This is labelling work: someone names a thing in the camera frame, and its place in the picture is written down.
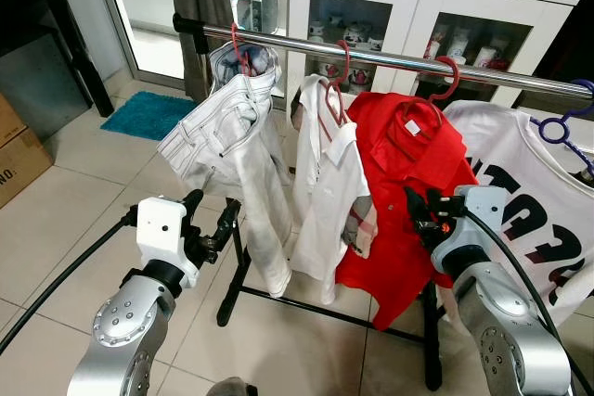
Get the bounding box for grey robot leg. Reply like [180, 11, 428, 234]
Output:
[206, 377, 259, 396]

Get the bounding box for teal floor mat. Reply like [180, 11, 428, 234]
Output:
[100, 90, 198, 142]

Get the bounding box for purple plastic hanger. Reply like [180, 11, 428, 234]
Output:
[536, 79, 594, 179]

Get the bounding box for off-white denim trousers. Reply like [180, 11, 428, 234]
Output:
[156, 39, 296, 300]

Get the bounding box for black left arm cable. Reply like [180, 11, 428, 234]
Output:
[0, 211, 140, 355]

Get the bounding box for grey slatted box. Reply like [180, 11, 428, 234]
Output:
[249, 0, 279, 35]

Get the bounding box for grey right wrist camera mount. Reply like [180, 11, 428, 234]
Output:
[432, 185, 511, 272]

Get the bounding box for black furniture with legs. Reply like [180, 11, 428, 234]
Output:
[0, 0, 117, 119]

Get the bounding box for printed cardboard box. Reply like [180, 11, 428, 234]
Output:
[0, 90, 54, 210]

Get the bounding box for red polo shirt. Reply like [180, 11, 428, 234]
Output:
[334, 90, 479, 332]

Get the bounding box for white polo shirt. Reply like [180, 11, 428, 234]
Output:
[291, 74, 377, 304]

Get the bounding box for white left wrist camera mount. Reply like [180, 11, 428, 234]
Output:
[136, 197, 200, 290]

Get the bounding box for metal clothes rack black frame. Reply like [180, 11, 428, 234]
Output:
[173, 13, 594, 392]

